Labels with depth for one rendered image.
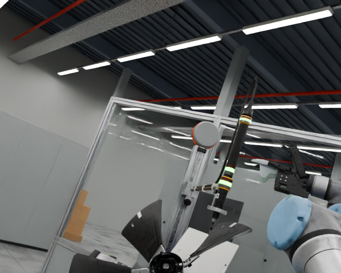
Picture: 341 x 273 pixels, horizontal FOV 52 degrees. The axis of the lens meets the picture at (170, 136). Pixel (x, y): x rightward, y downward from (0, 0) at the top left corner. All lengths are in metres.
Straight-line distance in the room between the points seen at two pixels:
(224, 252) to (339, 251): 0.98
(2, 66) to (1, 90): 0.81
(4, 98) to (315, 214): 12.84
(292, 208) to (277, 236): 0.06
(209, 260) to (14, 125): 5.26
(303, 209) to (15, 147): 6.02
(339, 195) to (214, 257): 0.65
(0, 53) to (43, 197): 7.59
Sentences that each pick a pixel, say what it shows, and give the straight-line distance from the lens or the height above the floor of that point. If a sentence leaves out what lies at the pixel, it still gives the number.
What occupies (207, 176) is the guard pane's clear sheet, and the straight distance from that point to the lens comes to 2.10.
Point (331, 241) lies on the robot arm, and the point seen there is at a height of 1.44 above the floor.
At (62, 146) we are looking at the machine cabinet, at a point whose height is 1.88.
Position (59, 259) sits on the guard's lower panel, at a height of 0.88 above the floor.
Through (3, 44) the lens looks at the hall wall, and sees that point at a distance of 13.49.
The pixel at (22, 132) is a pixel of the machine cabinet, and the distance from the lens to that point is 6.53.
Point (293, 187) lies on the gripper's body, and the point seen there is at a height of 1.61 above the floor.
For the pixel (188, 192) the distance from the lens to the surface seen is 1.83.
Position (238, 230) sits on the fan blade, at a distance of 1.38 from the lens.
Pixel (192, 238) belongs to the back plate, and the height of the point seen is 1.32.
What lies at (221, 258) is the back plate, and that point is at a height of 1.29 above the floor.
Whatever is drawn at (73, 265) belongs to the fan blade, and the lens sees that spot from 1.38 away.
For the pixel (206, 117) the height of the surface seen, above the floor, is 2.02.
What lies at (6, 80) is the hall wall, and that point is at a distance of 13.35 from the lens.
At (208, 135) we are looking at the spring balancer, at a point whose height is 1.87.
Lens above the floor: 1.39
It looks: 12 degrees up
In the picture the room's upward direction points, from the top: 20 degrees clockwise
